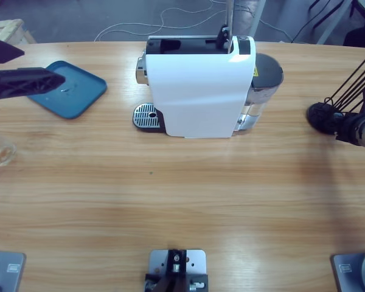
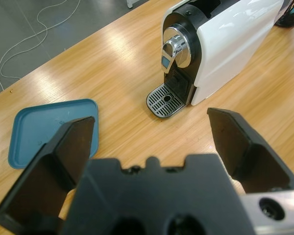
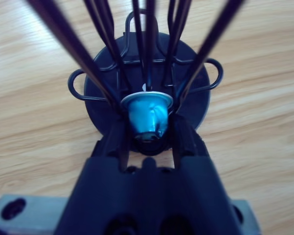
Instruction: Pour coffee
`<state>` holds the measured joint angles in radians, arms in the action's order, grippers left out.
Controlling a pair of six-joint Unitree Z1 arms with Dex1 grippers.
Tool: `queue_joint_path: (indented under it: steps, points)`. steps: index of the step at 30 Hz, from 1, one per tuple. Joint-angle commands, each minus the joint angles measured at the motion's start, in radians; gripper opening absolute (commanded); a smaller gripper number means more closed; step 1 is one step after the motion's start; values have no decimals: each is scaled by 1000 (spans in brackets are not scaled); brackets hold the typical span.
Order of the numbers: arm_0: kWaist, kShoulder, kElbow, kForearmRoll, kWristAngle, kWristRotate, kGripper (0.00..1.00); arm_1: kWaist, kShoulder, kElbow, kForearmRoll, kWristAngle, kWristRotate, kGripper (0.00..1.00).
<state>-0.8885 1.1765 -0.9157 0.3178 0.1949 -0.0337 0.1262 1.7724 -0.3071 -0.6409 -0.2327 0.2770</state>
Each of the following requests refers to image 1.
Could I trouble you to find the light wooden crate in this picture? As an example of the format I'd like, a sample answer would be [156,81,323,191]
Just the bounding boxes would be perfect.
[0,18,37,48]

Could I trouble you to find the grey mount plate dark post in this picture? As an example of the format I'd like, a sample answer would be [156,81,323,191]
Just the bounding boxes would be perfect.
[144,248,209,292]

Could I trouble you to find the black drip tray metal grate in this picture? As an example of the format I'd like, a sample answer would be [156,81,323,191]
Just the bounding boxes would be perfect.
[132,102,166,134]

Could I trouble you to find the black office chair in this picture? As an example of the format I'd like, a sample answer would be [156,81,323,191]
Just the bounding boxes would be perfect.
[308,0,365,49]

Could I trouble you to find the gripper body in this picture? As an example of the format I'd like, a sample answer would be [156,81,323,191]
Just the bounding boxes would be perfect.
[334,111,365,144]

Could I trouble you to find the white floor cable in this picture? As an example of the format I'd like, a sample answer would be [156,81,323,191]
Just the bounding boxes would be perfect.
[94,0,293,43]

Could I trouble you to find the teal square plastic tray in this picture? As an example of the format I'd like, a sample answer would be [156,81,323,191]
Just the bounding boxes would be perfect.
[27,60,108,120]

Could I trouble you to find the black floor cable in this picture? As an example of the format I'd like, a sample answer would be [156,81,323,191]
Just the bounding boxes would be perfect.
[290,5,332,43]

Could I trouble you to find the clear drinking glass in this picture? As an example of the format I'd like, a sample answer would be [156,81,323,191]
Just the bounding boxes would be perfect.
[0,126,18,167]

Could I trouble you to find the black capsule holder with rods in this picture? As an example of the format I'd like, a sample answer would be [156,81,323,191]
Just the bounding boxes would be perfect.
[306,50,365,136]

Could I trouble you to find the white capsule coffee machine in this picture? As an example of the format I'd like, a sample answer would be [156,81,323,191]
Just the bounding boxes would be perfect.
[136,35,258,140]

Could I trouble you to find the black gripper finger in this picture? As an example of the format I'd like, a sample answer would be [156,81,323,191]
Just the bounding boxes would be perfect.
[0,67,66,100]
[0,39,26,64]

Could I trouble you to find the silver coffee machine lever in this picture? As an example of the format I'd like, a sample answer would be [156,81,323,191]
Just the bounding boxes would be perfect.
[215,0,235,54]

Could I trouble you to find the arm grey base plate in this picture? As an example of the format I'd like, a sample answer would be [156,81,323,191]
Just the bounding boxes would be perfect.
[330,249,365,292]
[0,249,27,292]

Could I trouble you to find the white metal table leg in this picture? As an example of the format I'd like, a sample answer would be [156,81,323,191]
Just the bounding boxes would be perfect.
[249,0,267,39]
[316,0,353,45]

